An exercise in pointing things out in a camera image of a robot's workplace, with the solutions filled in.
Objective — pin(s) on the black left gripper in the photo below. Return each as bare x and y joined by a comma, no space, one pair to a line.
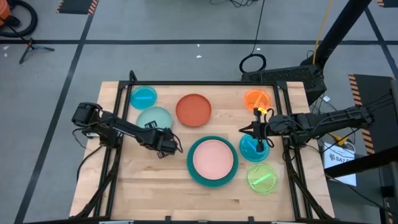
166,143

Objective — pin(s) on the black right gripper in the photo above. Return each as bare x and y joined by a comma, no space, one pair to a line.
279,126

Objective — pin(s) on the blue transparent plastic plate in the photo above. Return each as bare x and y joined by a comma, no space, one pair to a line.
248,153
143,98

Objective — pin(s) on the teal plastic plate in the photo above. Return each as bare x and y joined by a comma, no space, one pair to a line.
189,157

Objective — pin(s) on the orange transparent plastic plate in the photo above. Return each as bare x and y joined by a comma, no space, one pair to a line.
252,99

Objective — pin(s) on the pale mint plastic plate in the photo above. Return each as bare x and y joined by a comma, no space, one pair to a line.
158,115

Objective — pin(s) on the pink plastic plate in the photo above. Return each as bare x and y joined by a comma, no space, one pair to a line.
213,159

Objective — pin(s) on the red-orange opaque plastic plate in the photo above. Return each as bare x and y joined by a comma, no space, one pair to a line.
193,110

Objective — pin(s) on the green transparent plastic plate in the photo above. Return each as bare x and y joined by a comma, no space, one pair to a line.
262,183

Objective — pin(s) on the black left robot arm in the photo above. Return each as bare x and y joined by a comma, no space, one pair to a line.
124,127

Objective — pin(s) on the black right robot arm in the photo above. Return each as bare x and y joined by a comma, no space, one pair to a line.
335,121

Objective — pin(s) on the large dark green plastic plate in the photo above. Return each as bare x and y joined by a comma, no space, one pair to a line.
214,186

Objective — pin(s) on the white printed box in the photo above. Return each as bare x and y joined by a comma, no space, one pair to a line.
340,165

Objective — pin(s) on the black slanted beam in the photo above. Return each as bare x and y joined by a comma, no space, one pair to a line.
360,163

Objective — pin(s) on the black hazard-striped floor mat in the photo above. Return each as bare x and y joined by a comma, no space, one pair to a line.
76,6
376,102

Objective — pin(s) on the black slanted pole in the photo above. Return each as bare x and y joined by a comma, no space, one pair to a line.
339,31

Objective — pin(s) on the black tripod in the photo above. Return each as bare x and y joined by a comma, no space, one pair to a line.
31,48

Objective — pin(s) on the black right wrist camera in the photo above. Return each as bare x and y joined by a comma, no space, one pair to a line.
261,130

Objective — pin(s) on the black aluminium table frame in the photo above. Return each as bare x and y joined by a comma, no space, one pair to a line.
202,83

